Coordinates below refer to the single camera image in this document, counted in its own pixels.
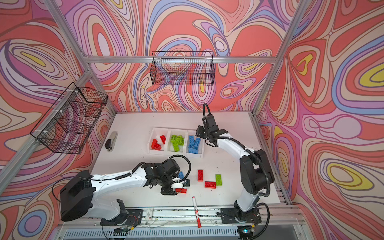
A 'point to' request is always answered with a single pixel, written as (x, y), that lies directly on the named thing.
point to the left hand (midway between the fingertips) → (180, 185)
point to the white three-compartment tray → (167, 149)
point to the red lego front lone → (183, 190)
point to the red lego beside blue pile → (163, 138)
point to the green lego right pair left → (218, 179)
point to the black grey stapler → (110, 142)
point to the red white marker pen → (198, 218)
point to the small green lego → (181, 140)
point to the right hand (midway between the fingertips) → (201, 134)
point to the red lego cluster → (200, 175)
